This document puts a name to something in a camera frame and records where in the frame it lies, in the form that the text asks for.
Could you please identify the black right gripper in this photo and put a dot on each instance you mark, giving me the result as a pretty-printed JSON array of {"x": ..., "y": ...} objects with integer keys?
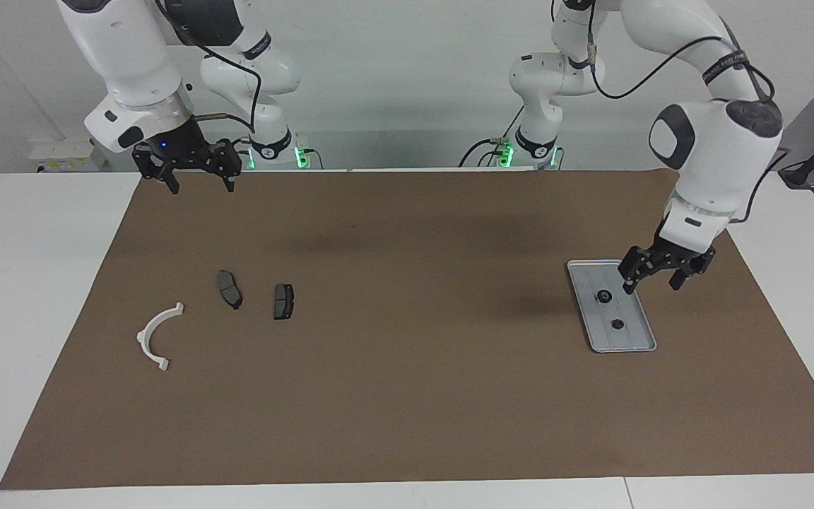
[{"x": 184, "y": 154}]

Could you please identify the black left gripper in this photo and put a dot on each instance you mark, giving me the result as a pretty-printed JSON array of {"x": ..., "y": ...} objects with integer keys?
[{"x": 668, "y": 256}]

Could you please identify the large black bearing gear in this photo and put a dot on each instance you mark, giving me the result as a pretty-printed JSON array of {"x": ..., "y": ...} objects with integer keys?
[{"x": 601, "y": 295}]

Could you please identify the small black bearing gear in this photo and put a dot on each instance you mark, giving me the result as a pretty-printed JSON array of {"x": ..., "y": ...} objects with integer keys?
[{"x": 617, "y": 324}]

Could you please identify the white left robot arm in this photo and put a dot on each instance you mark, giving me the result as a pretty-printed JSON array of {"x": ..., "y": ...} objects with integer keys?
[{"x": 725, "y": 148}]

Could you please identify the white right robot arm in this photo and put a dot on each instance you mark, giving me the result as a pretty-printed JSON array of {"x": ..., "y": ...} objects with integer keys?
[{"x": 131, "y": 56}]

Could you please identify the silver metal tray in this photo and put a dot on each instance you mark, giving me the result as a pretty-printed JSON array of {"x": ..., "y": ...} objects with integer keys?
[{"x": 626, "y": 339}]

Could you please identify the long dark brake pad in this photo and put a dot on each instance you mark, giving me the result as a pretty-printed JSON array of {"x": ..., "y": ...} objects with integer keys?
[{"x": 229, "y": 288}]

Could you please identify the white power strip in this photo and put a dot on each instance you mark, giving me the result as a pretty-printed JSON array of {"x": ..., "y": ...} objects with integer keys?
[{"x": 68, "y": 155}]

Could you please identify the short dark brake pad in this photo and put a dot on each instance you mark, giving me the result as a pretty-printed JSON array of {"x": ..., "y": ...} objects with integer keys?
[{"x": 283, "y": 302}]

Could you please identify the brown table mat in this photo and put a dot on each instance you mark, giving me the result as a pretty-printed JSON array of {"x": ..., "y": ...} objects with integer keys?
[{"x": 407, "y": 396}]

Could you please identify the white semicircular bracket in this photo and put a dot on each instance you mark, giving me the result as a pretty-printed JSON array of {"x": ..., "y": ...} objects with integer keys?
[{"x": 147, "y": 345}]

